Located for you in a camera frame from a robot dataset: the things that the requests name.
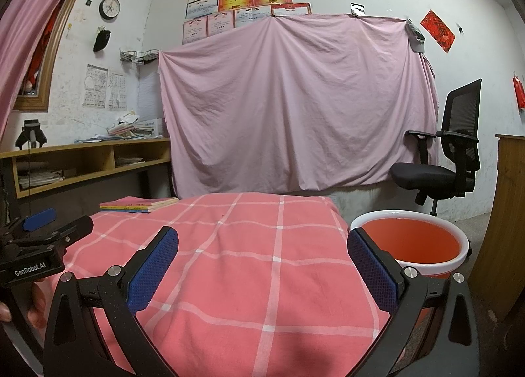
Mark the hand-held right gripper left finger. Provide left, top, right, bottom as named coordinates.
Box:
left=43, top=225, right=180, bottom=377

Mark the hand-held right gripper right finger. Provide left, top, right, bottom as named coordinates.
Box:
left=346, top=227, right=480, bottom=377

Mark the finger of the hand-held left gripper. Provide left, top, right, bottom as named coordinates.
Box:
left=22, top=207, right=57, bottom=233
left=16, top=214, right=94, bottom=251

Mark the orange bucket with white rim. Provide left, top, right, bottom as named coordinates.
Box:
left=350, top=208, right=472, bottom=279

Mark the person's left hand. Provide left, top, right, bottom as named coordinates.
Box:
left=0, top=282, right=47, bottom=331

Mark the thick stack of shelf papers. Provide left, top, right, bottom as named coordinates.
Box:
left=18, top=170, right=65, bottom=190

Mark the yellow book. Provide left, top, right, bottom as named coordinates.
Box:
left=99, top=205, right=152, bottom=214

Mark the pink book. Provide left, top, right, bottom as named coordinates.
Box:
left=99, top=196, right=180, bottom=209

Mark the wooden shelf desk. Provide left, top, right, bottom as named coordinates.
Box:
left=0, top=137, right=172, bottom=199

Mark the black gripper stand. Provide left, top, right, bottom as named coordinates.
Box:
left=15, top=119, right=48, bottom=150

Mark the black office chair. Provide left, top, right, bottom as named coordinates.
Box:
left=389, top=78, right=482, bottom=216

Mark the pile of papers and books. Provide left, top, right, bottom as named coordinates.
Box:
left=76, top=111, right=167, bottom=142

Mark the wooden cabinet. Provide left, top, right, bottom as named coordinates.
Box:
left=470, top=134, right=525, bottom=320

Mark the pink hanging sheet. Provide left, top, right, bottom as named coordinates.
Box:
left=158, top=14, right=439, bottom=199

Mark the pink curtain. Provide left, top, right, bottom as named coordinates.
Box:
left=0, top=0, right=97, bottom=144

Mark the red hanging ornament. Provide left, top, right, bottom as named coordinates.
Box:
left=512, top=71, right=525, bottom=109

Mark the grey cloth wad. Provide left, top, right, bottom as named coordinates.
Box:
left=406, top=16, right=426, bottom=53

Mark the large wall calendar sheet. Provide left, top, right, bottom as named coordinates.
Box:
left=83, top=64, right=109, bottom=108

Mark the small wall calendar sheet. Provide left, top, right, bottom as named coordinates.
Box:
left=108, top=73, right=126, bottom=110

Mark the wooden window frame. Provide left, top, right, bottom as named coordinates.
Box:
left=12, top=0, right=103, bottom=111

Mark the wire wall rack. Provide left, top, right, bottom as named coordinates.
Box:
left=120, top=48, right=160, bottom=64

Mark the black wall pouch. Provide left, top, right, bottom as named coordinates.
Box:
left=93, top=26, right=111, bottom=53

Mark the round wall clock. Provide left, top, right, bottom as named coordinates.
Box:
left=99, top=0, right=121, bottom=19

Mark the red paper wall decoration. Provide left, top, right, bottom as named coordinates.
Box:
left=420, top=9, right=456, bottom=53

